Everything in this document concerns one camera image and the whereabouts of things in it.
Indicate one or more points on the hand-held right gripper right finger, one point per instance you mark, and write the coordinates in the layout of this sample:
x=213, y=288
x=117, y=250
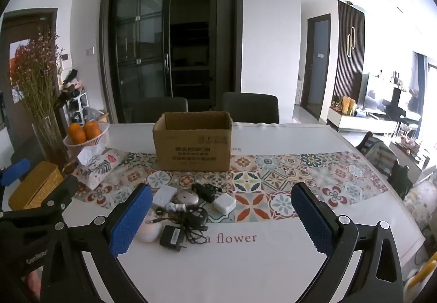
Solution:
x=312, y=217

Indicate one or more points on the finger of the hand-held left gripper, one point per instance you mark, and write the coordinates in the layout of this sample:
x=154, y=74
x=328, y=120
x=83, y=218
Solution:
x=15, y=171
x=56, y=199

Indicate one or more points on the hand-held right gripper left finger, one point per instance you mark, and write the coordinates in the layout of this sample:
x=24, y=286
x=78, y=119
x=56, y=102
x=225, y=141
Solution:
x=131, y=217

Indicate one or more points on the silver mouse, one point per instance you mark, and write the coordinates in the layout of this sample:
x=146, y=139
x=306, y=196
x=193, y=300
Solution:
x=188, y=197

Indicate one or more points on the brown cardboard box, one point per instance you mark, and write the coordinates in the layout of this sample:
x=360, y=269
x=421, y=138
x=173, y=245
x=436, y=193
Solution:
x=193, y=146

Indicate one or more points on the white round gadget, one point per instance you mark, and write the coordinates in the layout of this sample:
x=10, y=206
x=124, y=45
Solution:
x=149, y=229

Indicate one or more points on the yellow woven box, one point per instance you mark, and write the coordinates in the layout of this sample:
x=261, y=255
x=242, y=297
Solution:
x=32, y=187

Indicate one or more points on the white rectangular power adapter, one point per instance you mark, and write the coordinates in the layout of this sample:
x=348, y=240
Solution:
x=164, y=196

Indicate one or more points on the black power adapter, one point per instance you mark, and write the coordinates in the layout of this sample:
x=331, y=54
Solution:
x=172, y=237

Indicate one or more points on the glass vase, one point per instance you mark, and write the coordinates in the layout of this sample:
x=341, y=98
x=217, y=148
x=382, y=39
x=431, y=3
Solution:
x=51, y=142

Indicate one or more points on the brown wooden door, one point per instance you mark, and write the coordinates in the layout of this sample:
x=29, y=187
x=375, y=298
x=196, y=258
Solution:
x=10, y=125

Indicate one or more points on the floral tissue box cover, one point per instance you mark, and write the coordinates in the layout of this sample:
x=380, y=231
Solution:
x=100, y=166

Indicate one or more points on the white fruit basket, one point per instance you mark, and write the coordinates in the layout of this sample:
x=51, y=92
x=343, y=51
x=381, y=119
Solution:
x=87, y=147

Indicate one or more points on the tile pattern tablecloth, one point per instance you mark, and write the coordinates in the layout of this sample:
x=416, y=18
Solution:
x=259, y=255

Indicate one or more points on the orange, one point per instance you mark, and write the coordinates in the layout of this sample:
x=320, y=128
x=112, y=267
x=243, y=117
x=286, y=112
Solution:
x=92, y=130
x=74, y=127
x=78, y=137

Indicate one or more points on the white cube charger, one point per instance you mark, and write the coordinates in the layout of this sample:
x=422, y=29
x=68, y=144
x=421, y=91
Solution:
x=224, y=204

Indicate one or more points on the dark chair with cushion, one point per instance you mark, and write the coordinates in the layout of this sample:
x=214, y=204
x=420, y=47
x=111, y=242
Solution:
x=385, y=159

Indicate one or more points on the cluttered white shelf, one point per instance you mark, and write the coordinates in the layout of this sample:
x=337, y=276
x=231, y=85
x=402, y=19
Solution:
x=73, y=98

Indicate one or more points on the dried flower bouquet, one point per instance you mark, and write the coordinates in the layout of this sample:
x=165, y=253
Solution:
x=36, y=74

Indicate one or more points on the white television cabinet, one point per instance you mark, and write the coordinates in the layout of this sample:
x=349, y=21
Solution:
x=355, y=122

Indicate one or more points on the dark dining chair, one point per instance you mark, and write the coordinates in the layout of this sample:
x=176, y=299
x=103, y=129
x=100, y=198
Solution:
x=158, y=110
x=249, y=106

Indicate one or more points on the red door poster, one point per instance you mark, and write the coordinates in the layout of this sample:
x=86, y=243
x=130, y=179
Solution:
x=17, y=60

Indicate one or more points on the television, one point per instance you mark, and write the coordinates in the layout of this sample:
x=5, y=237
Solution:
x=379, y=94

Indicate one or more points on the dark hallway door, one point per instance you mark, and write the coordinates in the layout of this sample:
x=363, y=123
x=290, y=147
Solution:
x=315, y=64

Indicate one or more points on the blue curtain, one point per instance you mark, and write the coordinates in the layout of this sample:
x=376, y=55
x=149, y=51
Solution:
x=420, y=81

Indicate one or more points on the dark sliding glass door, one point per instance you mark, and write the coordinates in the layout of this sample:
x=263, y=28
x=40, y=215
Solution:
x=170, y=40

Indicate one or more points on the dark slatted wall panel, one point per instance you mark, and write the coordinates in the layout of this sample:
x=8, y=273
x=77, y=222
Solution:
x=344, y=60

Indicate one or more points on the gold wall ornament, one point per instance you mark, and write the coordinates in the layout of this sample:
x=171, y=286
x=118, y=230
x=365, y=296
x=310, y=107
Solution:
x=350, y=41

